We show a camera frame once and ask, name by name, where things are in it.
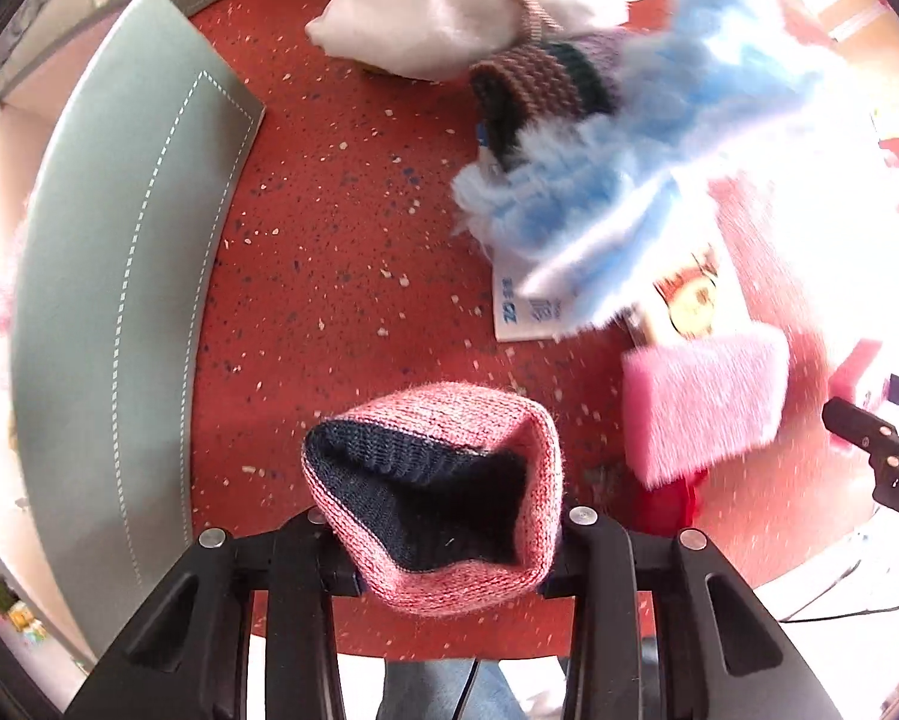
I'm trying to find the person's jeans leg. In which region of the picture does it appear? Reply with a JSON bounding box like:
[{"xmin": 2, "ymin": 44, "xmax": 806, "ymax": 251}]
[{"xmin": 378, "ymin": 658, "xmax": 571, "ymax": 720}]

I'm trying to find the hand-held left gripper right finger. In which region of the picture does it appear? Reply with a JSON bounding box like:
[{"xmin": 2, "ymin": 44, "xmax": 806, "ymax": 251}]
[{"xmin": 540, "ymin": 502, "xmax": 844, "ymax": 720}]

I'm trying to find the pink knit hat navy lining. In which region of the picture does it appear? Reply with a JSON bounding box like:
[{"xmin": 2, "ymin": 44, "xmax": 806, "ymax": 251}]
[{"xmin": 301, "ymin": 381, "xmax": 567, "ymax": 618}]

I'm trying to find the red cloth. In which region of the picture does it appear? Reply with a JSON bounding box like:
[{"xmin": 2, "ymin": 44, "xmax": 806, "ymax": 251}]
[{"xmin": 630, "ymin": 465, "xmax": 702, "ymax": 533}]

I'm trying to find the white foam bundle with cord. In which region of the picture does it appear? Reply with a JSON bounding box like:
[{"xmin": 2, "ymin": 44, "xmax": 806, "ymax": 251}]
[{"xmin": 304, "ymin": 0, "xmax": 653, "ymax": 83}]

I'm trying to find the light blue fluffy cloth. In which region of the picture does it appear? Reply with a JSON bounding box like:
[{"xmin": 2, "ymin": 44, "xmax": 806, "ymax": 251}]
[{"xmin": 449, "ymin": 0, "xmax": 826, "ymax": 331}]

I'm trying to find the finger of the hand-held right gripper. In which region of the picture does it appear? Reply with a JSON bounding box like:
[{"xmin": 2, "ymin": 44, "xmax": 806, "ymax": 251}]
[{"xmin": 820, "ymin": 397, "xmax": 899, "ymax": 530}]

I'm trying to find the brown green striped knit sleeve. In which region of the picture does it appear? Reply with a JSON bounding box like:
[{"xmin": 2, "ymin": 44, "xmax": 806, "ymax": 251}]
[{"xmin": 468, "ymin": 30, "xmax": 623, "ymax": 170}]

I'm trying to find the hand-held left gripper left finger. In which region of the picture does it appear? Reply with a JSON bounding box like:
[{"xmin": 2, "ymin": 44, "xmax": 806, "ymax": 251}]
[{"xmin": 63, "ymin": 506, "xmax": 364, "ymax": 720}]

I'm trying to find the white card with blue print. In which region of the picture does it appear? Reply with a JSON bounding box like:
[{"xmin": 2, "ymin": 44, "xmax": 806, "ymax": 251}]
[{"xmin": 490, "ymin": 244, "xmax": 597, "ymax": 344}]

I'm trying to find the cartoon print tissue pack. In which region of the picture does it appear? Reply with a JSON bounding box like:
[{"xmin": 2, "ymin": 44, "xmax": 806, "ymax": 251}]
[{"xmin": 625, "ymin": 244, "xmax": 751, "ymax": 350}]

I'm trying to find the pink fluffy sponge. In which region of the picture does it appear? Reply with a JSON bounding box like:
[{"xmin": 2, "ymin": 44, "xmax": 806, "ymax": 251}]
[{"xmin": 621, "ymin": 326, "xmax": 792, "ymax": 488}]

